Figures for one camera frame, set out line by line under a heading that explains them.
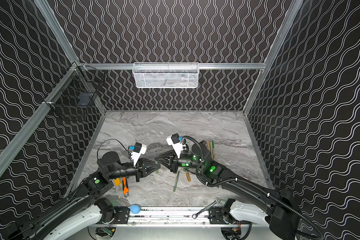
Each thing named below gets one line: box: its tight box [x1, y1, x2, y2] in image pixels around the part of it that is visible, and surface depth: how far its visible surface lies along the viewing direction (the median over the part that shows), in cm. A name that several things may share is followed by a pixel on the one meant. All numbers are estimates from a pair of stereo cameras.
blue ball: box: [129, 204, 141, 215], surface depth 76 cm
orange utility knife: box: [122, 177, 130, 197], surface depth 85 cm
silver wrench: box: [192, 197, 221, 220], surface depth 79 cm
